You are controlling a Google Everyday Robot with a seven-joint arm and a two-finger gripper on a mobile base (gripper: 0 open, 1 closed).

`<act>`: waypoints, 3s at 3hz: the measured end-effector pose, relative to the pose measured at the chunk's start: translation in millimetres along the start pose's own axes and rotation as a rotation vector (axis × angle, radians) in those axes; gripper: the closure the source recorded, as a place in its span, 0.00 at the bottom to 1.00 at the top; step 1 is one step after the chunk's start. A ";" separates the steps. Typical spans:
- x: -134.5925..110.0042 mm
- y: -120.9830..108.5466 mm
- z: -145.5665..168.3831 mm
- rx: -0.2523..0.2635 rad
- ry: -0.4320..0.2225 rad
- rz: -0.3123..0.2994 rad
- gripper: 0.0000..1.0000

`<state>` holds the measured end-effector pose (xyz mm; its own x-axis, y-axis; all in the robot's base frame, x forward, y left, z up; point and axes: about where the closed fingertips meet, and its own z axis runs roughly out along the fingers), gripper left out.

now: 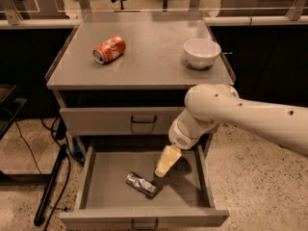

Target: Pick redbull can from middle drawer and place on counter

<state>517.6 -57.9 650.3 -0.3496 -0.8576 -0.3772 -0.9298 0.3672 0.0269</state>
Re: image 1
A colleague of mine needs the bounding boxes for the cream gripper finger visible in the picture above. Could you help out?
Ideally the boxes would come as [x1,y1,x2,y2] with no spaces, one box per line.
[155,145,182,177]

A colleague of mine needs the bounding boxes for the silver blue redbull can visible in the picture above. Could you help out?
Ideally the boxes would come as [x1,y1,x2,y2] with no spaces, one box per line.
[125,172,157,197]

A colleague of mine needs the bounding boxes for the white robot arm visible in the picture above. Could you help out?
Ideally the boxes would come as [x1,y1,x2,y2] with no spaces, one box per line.
[155,84,308,177]

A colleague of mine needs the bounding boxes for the open middle grey drawer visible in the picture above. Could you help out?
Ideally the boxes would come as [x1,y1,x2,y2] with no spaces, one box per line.
[60,147,229,231]

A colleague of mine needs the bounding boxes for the closed upper grey drawer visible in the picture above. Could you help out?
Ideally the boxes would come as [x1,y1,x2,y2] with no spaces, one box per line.
[60,107,183,136]

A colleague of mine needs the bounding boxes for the grey drawer cabinet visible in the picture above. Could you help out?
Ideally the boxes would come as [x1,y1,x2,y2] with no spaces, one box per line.
[44,11,236,231]

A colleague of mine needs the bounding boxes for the orange soda can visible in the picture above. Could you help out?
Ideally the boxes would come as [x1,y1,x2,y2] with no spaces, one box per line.
[92,36,126,64]

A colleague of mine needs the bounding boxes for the white ceramic bowl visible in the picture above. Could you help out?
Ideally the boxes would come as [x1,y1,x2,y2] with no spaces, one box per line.
[183,38,221,69]

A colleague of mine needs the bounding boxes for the black floor bar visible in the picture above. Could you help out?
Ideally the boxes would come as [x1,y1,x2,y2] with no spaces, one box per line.
[34,144,66,226]

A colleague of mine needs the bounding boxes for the black upper drawer handle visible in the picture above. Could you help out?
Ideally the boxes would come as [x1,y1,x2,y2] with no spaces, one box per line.
[131,115,157,124]

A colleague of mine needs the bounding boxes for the black drawer handle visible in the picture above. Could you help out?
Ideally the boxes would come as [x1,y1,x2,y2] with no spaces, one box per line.
[131,219,159,231]
[131,115,157,124]

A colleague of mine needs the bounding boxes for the black middle drawer handle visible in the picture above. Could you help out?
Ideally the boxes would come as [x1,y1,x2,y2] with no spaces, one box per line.
[131,219,159,231]

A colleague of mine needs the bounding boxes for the black floor cable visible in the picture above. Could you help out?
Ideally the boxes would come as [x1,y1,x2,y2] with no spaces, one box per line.
[13,115,85,231]

